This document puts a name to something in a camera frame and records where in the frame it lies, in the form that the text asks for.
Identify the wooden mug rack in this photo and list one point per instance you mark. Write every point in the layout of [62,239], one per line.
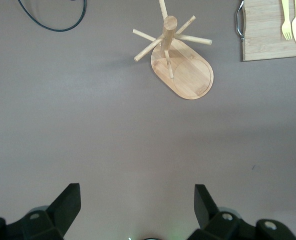
[187,75]

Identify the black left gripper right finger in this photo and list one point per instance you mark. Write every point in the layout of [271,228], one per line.
[205,207]

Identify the yellow plastic fork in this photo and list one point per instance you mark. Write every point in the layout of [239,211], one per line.
[286,28]

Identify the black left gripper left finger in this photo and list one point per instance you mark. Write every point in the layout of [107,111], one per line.
[65,207]

